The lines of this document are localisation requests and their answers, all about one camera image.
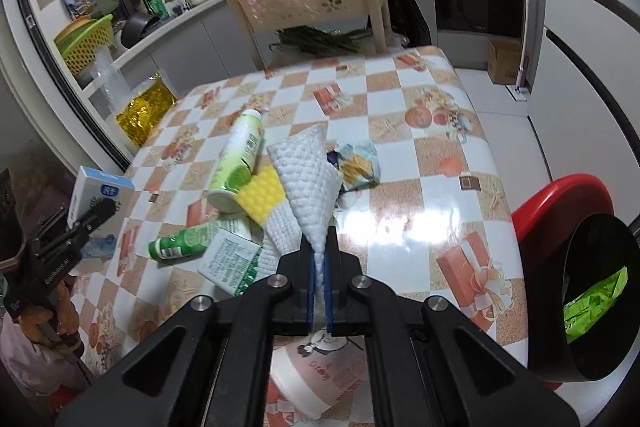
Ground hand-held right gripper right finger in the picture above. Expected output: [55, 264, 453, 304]
[324, 227, 585, 427]

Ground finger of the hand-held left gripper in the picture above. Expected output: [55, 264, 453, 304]
[65, 201, 119, 253]

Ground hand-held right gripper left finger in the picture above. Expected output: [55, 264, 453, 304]
[55, 251, 317, 427]

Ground blue white milk carton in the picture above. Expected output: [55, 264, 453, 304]
[67, 167, 136, 260]

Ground printed paper cup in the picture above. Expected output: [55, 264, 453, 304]
[270, 336, 372, 421]

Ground white green carton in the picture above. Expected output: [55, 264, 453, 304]
[198, 227, 264, 297]

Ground green tube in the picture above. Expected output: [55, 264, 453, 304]
[148, 222, 222, 263]

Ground yellow green sponge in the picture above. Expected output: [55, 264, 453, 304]
[235, 167, 287, 226]

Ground white quilted paper towel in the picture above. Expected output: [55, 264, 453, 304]
[257, 124, 346, 280]

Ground blue yellow wrapper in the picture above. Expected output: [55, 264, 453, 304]
[327, 139, 381, 193]

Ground green white bottle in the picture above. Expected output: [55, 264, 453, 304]
[207, 109, 266, 213]

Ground black trash bin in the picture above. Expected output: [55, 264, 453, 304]
[527, 214, 640, 383]

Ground green plastic bag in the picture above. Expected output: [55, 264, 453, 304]
[563, 267, 629, 344]

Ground person's left forearm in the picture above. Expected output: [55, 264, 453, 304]
[0, 317, 88, 400]

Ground person's left hand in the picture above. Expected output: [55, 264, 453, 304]
[22, 284, 84, 355]

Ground gold foil bag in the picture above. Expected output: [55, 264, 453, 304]
[116, 74, 179, 148]

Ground green plastic basket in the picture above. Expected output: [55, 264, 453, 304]
[54, 14, 115, 76]

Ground checkered tablecloth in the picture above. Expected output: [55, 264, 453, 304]
[75, 47, 531, 427]

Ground black round pan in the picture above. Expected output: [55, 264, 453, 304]
[121, 13, 161, 49]

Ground red plastic stool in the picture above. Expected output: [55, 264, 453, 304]
[511, 174, 615, 249]

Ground green leeks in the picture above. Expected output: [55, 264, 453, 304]
[270, 26, 377, 57]

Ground cardboard box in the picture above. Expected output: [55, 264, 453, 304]
[487, 38, 524, 86]

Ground beige plastic chair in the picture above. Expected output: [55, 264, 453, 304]
[222, 0, 392, 68]

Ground dark cloth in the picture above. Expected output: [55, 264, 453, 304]
[382, 0, 432, 48]

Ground black built-in oven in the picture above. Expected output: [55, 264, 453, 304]
[430, 0, 527, 44]

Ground white refrigerator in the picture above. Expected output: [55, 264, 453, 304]
[525, 0, 640, 188]

